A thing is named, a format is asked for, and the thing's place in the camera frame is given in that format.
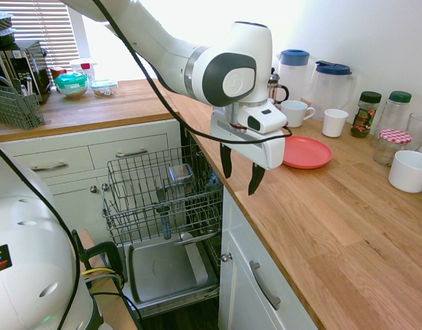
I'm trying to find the clear pitcher light blue lid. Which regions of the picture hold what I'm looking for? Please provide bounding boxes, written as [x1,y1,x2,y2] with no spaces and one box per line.
[277,48,315,104]

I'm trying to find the coral red plastic plate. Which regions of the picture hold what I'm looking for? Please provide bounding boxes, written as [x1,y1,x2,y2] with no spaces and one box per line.
[282,135,333,171]

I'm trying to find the stacked black white containers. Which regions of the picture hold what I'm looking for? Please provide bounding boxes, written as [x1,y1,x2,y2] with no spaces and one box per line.
[0,12,16,47]

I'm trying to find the grey plastic cutlery basket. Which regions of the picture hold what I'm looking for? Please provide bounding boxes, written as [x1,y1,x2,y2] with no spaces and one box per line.
[0,73,47,131]

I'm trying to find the white kitchen cabinet unit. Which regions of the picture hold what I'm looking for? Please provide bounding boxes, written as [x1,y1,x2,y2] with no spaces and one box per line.
[216,185,320,330]
[0,118,183,248]

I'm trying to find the clear glass tumbler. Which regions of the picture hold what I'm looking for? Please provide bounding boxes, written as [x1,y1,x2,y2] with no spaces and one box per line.
[406,112,422,155]

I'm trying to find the white container red lid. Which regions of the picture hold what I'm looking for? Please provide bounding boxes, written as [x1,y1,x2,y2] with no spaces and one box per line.
[69,58,98,83]

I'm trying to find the black screw clamp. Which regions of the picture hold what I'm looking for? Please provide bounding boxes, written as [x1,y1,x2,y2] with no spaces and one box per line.
[71,229,126,290]

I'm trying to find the wooden window blind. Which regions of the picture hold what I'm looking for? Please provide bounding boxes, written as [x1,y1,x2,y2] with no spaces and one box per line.
[3,0,78,67]

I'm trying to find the white mug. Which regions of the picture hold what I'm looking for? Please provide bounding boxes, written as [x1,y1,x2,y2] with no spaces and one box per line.
[280,100,316,129]

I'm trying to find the black camera cable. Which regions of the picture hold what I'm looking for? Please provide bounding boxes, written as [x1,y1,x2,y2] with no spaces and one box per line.
[92,0,293,142]

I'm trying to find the grey wire dishwasher rack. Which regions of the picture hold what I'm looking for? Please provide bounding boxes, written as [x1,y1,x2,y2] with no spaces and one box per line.
[101,144,225,247]

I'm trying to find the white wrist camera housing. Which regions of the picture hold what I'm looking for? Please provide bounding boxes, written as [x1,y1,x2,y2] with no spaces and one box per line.
[237,102,289,134]

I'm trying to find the small clear container blue lid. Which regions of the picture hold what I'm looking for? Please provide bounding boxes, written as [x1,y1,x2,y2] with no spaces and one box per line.
[90,79,118,98]

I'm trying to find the clear pitcher navy lid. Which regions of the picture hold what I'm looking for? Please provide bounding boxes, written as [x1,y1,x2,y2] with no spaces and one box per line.
[310,60,357,121]

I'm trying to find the glass french press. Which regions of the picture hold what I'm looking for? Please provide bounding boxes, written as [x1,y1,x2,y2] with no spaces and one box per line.
[267,67,290,105]

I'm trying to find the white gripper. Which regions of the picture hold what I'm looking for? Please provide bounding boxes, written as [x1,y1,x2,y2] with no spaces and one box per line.
[210,110,286,196]

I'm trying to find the clear jar green lid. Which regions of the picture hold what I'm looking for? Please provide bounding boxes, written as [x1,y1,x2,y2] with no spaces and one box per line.
[381,90,413,138]

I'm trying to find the brown wooden mounting board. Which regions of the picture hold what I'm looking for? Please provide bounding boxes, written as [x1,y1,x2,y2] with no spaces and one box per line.
[76,229,140,330]

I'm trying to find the dark jar green lid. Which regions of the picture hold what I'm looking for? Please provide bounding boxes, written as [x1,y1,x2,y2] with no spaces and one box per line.
[350,91,383,139]

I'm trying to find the clear plastic container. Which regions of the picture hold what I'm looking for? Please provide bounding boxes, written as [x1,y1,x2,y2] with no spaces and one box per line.
[167,164,195,184]

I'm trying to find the metal drawer handle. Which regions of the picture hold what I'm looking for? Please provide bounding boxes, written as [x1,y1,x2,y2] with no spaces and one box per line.
[30,161,69,172]
[115,148,148,159]
[249,260,282,311]

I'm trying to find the built-in dishwasher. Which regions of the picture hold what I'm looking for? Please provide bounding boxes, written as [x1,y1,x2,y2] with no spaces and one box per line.
[178,118,226,272]

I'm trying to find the glass jar red checkered lid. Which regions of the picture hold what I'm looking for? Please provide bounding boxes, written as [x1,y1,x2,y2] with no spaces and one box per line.
[373,128,413,167]

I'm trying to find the food container teal lid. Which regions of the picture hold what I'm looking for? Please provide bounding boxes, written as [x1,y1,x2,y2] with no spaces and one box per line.
[53,71,89,100]

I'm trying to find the steel dishwasher door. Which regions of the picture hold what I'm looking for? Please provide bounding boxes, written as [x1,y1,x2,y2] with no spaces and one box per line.
[122,234,221,312]

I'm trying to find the yellow cable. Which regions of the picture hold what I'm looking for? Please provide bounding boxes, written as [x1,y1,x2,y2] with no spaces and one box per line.
[81,267,116,276]

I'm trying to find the black microwave oven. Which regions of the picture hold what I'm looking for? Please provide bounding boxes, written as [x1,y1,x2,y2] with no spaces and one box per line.
[0,40,53,105]

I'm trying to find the wide white ceramic cup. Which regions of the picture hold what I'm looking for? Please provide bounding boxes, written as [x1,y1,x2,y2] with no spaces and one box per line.
[388,150,422,194]

